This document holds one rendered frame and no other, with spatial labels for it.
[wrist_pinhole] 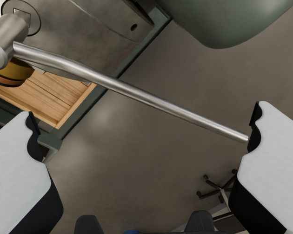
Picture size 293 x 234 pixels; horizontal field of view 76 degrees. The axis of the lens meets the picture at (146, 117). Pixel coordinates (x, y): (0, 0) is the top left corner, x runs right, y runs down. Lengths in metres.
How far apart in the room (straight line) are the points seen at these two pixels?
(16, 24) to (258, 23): 0.22
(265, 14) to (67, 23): 0.20
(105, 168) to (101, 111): 0.79
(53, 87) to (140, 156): 1.59
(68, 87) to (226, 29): 0.53
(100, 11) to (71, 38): 0.04
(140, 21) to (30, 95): 0.53
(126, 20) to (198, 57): 1.37
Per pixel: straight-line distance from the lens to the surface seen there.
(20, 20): 0.21
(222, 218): 2.39
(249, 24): 0.23
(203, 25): 0.23
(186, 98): 1.74
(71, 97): 0.68
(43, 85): 0.69
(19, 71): 0.42
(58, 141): 0.82
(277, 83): 2.05
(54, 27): 0.24
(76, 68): 0.17
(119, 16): 0.25
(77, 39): 0.25
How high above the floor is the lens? 1.45
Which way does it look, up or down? 54 degrees down
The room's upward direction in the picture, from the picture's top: 174 degrees clockwise
